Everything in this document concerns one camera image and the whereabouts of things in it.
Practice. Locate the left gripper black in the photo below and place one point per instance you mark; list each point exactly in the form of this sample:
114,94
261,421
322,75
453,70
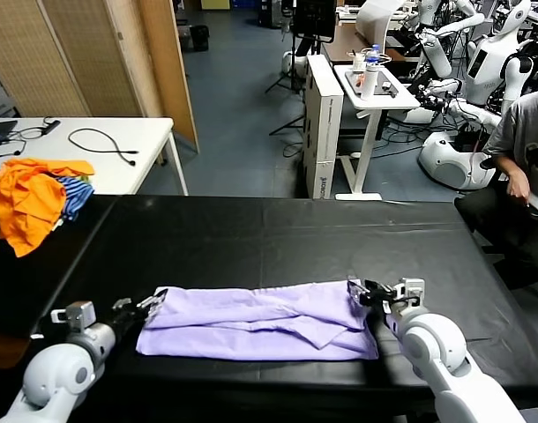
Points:
125,321

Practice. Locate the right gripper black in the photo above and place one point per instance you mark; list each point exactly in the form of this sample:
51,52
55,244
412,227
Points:
381,304

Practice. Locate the lavender t-shirt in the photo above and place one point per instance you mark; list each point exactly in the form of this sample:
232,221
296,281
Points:
251,328

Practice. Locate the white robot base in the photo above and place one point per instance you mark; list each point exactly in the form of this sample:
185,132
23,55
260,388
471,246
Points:
445,161

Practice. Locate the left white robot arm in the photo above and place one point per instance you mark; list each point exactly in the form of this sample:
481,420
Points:
57,374

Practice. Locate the black table cover sheet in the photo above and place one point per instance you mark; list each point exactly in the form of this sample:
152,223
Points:
295,238

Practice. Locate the blue striped garment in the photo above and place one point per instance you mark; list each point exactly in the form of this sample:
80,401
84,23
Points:
77,196

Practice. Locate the orange garment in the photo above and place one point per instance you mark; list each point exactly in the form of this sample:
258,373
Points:
24,202

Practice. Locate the tall white cardboard box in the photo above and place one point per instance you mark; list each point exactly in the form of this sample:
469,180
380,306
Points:
324,132

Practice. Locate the white table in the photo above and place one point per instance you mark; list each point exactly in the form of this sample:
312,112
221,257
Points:
132,136

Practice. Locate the white height-adjustable desk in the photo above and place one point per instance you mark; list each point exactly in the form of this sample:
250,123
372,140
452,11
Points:
368,106

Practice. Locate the white tumbler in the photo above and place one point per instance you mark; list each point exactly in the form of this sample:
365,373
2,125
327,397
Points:
368,83

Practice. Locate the white cup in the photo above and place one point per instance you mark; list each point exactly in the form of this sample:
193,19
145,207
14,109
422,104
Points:
358,62

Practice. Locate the seated person grey shirt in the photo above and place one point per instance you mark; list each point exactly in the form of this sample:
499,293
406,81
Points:
522,123

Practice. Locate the clear water bottle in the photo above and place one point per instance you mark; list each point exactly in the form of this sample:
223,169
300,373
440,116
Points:
372,55

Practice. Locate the black tripod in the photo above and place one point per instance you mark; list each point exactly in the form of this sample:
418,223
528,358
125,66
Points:
291,66

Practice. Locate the wooden panel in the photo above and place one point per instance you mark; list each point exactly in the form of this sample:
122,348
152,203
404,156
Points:
172,66

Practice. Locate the brown desk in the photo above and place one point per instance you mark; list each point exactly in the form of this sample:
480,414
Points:
339,48

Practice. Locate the white humanoid robot dark chest-panel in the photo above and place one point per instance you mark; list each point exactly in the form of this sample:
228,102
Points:
489,66

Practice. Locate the beige pegboard partition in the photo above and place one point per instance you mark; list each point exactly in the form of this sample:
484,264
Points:
53,57

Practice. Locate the black bin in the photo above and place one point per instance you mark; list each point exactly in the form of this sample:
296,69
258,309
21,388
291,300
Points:
199,39

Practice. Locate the black monitor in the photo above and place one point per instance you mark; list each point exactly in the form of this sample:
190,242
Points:
313,17

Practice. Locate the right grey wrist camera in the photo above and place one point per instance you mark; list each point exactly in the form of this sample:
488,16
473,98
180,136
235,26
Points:
410,291

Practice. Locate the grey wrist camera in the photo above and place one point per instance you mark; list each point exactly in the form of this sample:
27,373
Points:
77,315
410,291

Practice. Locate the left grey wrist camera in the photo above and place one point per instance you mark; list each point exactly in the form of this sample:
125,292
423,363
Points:
77,315

